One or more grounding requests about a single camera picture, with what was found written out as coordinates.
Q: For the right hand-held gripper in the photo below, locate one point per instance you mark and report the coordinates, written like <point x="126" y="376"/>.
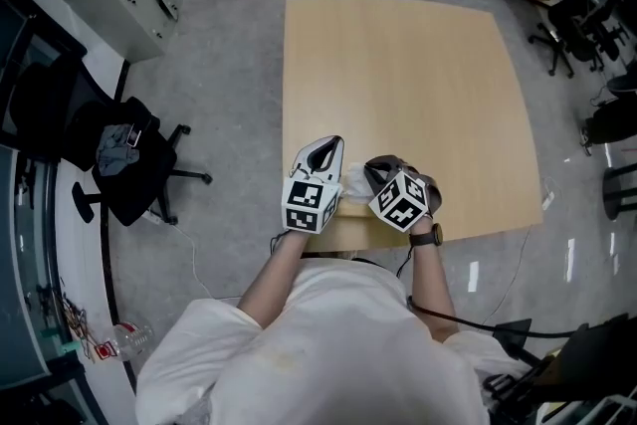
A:
<point x="402" y="204"/>

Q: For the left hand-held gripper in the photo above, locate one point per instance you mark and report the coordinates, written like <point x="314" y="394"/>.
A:
<point x="301" y="204"/>

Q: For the white tissue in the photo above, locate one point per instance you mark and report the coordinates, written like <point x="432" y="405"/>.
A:
<point x="356" y="184"/>

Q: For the wooden tissue box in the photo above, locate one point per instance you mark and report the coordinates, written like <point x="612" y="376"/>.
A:
<point x="352" y="210"/>

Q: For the person's right forearm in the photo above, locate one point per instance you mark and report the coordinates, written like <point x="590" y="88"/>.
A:
<point x="434" y="283"/>

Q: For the person's left forearm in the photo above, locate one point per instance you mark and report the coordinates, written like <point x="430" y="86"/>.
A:
<point x="276" y="278"/>

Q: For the dark wrist watch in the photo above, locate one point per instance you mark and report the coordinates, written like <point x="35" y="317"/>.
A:
<point x="427" y="237"/>

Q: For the white floor power strip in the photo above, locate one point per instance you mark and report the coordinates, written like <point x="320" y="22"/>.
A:
<point x="155" y="217"/>

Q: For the smartphone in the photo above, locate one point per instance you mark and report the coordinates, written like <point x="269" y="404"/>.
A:
<point x="134" y="135"/>

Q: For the black office chair with clothes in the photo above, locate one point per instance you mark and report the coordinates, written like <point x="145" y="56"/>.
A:
<point x="134" y="169"/>

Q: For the person's white shirt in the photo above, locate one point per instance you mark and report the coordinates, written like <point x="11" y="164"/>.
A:
<point x="318" y="353"/>

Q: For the grey crumpled garment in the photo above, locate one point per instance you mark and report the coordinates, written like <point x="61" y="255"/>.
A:
<point x="115" y="152"/>

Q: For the black mesh office chair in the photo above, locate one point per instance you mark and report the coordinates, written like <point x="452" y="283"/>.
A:
<point x="572" y="25"/>

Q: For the black round stool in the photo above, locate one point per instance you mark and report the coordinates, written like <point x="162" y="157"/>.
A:
<point x="620" y="190"/>

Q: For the clear plastic bottle red label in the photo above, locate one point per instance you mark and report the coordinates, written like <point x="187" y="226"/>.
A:
<point x="130" y="337"/>

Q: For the glass top curved desk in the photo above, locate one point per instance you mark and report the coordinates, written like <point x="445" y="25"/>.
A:
<point x="30" y="234"/>

